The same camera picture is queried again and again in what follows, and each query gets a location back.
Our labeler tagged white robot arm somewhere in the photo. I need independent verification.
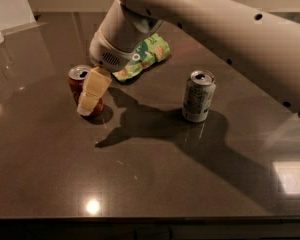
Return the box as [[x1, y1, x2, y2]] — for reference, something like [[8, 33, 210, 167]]
[[89, 0, 300, 116]]

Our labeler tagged red Coca-Cola can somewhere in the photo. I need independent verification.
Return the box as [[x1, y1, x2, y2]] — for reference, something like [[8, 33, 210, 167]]
[[68, 65, 103, 118]]

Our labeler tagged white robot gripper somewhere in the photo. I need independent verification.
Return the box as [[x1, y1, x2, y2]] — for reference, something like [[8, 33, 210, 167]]
[[77, 0, 162, 116]]

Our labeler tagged white silver soda can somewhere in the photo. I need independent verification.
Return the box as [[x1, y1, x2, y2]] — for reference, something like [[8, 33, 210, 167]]
[[182, 70, 216, 123]]

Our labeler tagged green snack bag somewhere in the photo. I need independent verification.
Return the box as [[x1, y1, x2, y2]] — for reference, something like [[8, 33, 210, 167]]
[[113, 33, 171, 83]]

